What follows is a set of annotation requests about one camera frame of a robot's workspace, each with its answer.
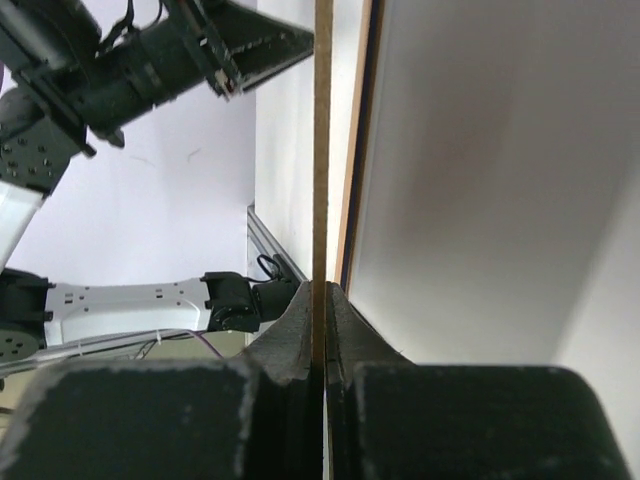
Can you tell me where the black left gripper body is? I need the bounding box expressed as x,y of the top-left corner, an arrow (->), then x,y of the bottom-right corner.
74,1 -> 243,145

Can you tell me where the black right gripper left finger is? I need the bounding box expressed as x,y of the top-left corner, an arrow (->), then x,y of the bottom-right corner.
1,285 -> 313,479

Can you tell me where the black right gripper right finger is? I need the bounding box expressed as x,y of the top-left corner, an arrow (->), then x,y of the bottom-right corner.
326,285 -> 630,479

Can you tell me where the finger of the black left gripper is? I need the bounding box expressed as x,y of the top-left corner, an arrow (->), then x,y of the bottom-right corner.
200,1 -> 314,95

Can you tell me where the brown cardboard backing board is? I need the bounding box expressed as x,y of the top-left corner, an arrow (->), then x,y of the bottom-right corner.
305,0 -> 334,479

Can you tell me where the wooden picture frame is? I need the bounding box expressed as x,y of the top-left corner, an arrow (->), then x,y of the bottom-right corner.
334,1 -> 386,292

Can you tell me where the printed photo paper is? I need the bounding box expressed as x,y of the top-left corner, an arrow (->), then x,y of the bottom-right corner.
349,1 -> 639,364

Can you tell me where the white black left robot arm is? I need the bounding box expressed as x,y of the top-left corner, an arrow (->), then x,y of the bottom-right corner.
1,1 -> 314,376

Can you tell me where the aluminium front rail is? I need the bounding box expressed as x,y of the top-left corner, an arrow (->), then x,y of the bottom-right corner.
246,204 -> 307,282

